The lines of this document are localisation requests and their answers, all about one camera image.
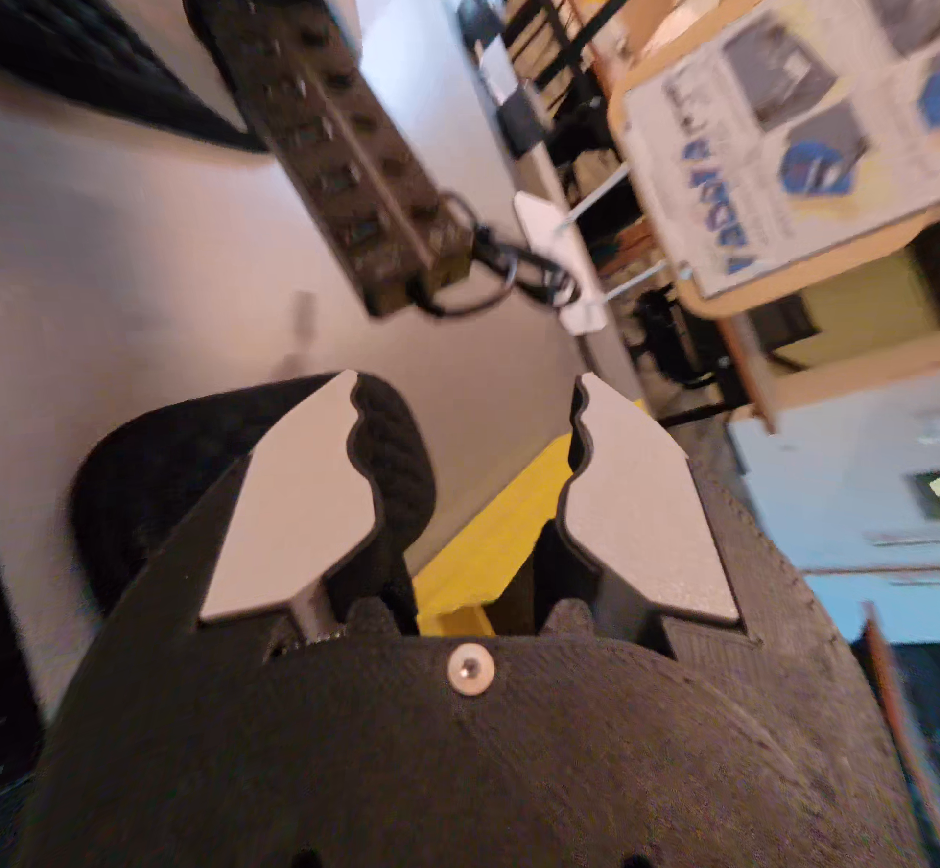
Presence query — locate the black hub cable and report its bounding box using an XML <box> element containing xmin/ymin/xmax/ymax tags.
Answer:
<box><xmin>407</xmin><ymin>191</ymin><xmax>583</xmax><ymax>320</ymax></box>

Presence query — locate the honeycomb black pad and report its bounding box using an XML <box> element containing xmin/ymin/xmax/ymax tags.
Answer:
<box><xmin>68</xmin><ymin>371</ymin><xmax>439</xmax><ymax>613</ymax></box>

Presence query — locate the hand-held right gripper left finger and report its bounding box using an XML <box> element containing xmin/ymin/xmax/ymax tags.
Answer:
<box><xmin>197</xmin><ymin>367</ymin><xmax>385</xmax><ymax>643</ymax></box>

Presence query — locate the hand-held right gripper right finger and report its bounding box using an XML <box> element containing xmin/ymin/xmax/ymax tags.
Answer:
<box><xmin>556</xmin><ymin>371</ymin><xmax>743</xmax><ymax>623</ymax></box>

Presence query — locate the large yellow plastic bin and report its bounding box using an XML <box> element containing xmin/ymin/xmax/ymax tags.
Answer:
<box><xmin>410</xmin><ymin>398</ymin><xmax>649</xmax><ymax>639</ymax></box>

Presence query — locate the black power adapter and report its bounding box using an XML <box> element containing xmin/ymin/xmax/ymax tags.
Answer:
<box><xmin>457</xmin><ymin>0</ymin><xmax>509</xmax><ymax>51</ymax></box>

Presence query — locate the black usb hub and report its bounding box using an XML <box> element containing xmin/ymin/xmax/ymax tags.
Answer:
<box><xmin>189</xmin><ymin>0</ymin><xmax>476</xmax><ymax>320</ymax></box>

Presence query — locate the printed poster board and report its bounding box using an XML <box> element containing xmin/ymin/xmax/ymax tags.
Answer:
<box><xmin>513</xmin><ymin>0</ymin><xmax>940</xmax><ymax>338</ymax></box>

